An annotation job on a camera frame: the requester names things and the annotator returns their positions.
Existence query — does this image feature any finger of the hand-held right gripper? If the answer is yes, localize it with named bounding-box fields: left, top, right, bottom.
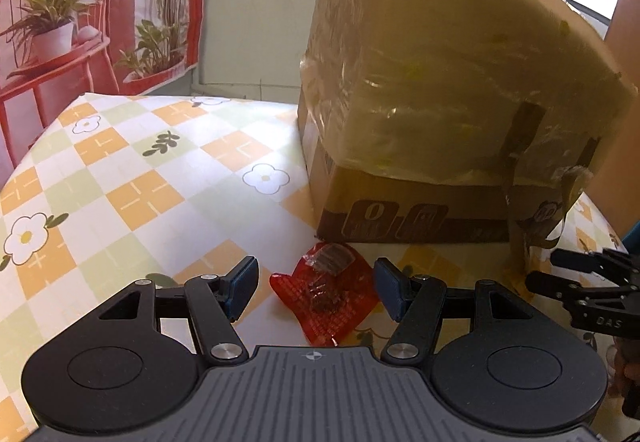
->
left=550, top=247, right=640, bottom=279
left=525, top=271, right=593, bottom=305

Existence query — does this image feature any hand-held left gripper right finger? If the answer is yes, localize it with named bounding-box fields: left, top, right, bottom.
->
left=374, top=258, right=546, bottom=365

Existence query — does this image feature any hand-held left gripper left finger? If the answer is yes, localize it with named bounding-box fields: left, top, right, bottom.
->
left=97, top=256, right=260, bottom=365

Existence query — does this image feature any red transparent snack packet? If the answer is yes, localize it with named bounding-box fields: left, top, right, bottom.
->
left=269, top=242, right=382, bottom=349

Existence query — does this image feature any plastic-wrapped cardboard box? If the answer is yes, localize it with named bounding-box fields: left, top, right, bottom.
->
left=297, top=0, right=639, bottom=269

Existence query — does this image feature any checkered floral tablecloth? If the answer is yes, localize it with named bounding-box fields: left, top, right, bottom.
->
left=0, top=92, right=628, bottom=440

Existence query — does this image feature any wooden door panel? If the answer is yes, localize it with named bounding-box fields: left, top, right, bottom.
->
left=602, top=0, right=640, bottom=243

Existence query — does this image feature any printed room backdrop cloth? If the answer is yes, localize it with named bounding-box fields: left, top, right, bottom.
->
left=0, top=0, right=214, bottom=173

